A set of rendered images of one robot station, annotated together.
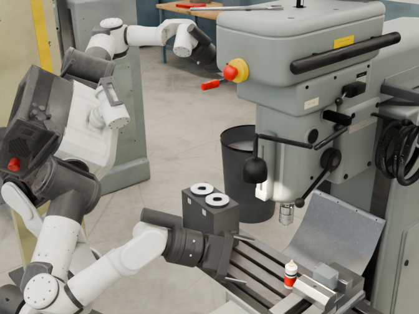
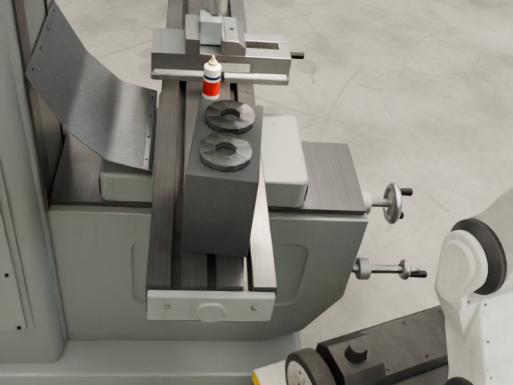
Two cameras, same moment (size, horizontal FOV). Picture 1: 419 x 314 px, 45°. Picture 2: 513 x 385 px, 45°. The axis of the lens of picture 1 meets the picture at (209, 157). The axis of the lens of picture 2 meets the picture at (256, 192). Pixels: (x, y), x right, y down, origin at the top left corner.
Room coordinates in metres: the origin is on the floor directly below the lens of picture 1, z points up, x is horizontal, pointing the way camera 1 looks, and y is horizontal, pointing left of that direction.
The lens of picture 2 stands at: (2.35, 0.50, 1.80)
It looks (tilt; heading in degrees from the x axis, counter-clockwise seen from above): 42 degrees down; 211
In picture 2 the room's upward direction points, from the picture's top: 9 degrees clockwise
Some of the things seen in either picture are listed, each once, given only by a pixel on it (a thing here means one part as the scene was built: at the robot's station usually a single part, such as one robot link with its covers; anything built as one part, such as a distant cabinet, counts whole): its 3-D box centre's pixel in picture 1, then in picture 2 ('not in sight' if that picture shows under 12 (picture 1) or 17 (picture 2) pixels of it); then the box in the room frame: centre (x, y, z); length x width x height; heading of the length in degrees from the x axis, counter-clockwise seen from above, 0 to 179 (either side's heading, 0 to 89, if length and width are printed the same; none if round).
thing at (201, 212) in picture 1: (209, 215); (224, 174); (1.66, 0.00, 1.06); 0.22 x 0.12 x 0.20; 35
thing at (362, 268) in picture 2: not in sight; (390, 269); (1.15, 0.24, 0.54); 0.22 x 0.06 x 0.06; 131
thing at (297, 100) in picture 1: (304, 78); not in sight; (1.42, -0.28, 1.68); 0.34 x 0.24 x 0.10; 131
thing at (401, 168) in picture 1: (394, 148); not in sight; (1.42, -0.58, 1.45); 0.18 x 0.16 x 0.21; 131
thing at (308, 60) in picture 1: (349, 50); not in sight; (1.31, -0.37, 1.79); 0.45 x 0.04 x 0.04; 131
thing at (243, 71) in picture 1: (237, 70); not in sight; (1.25, -0.08, 1.76); 0.06 x 0.02 x 0.06; 41
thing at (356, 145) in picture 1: (330, 130); not in sight; (1.52, -0.40, 1.47); 0.24 x 0.19 x 0.26; 41
